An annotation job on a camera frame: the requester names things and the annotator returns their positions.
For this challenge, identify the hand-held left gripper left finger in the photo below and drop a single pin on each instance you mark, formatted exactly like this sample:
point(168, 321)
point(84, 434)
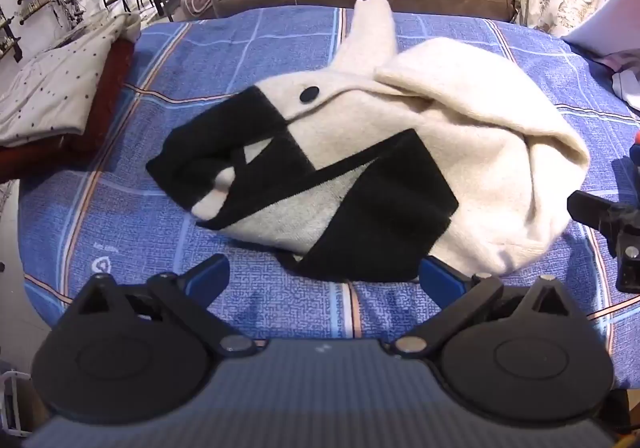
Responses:
point(209, 274)

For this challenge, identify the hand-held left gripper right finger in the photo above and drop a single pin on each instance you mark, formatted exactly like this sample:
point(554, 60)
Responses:
point(440, 278)

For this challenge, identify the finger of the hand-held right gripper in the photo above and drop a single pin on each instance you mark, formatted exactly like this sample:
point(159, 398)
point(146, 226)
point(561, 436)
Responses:
point(597, 213)

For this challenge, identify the cream and black knit sweater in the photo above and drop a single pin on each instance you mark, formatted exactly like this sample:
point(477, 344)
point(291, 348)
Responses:
point(450, 127)

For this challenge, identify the blue plaid bedsheet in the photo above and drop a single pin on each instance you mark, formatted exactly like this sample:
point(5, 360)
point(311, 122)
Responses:
point(150, 238)

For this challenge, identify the pale lavender cloth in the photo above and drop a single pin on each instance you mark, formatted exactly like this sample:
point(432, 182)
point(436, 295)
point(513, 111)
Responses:
point(610, 22)

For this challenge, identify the dark red cushion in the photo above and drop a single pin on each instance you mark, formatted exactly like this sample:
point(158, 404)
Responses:
point(107, 92)

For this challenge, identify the white polka-dot cloth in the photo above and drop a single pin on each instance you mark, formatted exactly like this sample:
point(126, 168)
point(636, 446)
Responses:
point(50, 87)

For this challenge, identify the white metal frame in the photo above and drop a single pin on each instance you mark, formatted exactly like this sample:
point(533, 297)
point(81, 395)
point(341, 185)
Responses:
point(9, 403)

